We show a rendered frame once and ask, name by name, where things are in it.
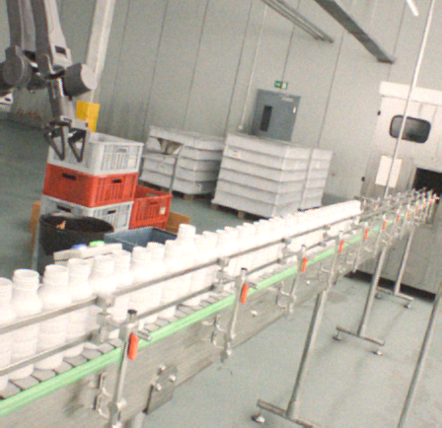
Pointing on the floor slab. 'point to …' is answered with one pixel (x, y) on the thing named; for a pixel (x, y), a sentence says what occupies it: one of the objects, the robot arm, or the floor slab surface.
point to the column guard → (88, 113)
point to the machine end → (431, 112)
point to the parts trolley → (162, 157)
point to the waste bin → (61, 240)
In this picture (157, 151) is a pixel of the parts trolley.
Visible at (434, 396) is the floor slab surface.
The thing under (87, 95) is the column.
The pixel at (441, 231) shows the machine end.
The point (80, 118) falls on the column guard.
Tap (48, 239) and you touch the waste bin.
